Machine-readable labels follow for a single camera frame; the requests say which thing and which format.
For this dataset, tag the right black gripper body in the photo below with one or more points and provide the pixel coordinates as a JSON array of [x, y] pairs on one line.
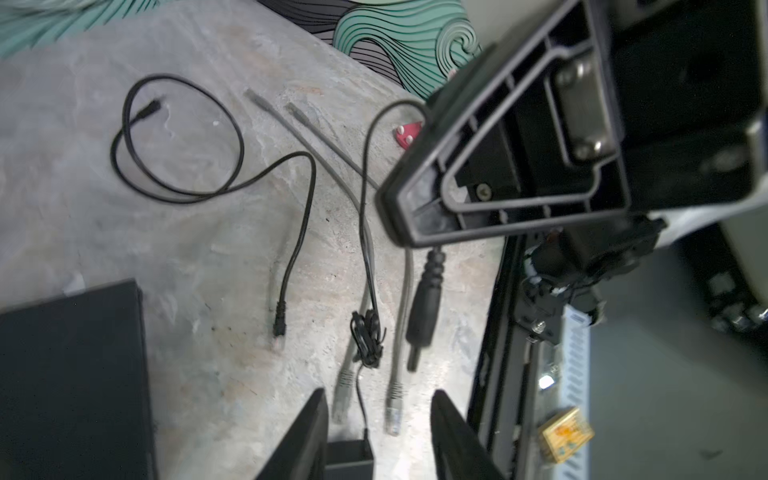
[[691, 80]]

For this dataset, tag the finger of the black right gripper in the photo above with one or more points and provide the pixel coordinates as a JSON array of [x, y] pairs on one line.
[[524, 138]]

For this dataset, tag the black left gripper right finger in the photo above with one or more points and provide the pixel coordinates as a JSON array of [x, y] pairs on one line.
[[458, 453]]

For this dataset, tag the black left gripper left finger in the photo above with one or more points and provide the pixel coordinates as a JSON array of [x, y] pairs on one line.
[[301, 454]]

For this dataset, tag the black power adapter with plug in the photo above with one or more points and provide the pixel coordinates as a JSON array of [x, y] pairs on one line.
[[355, 459]]

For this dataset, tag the yellow tag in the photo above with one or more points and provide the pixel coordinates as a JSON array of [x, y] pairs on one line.
[[564, 435]]

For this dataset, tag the pink toy with white bunny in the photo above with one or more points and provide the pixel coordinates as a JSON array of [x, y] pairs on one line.
[[406, 134]]

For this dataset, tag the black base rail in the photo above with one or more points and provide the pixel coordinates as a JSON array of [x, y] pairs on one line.
[[498, 386]]

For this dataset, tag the white slotted cable duct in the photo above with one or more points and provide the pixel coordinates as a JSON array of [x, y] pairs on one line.
[[574, 385]]

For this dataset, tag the large black switch box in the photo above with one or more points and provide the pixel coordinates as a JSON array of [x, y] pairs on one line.
[[75, 394]]

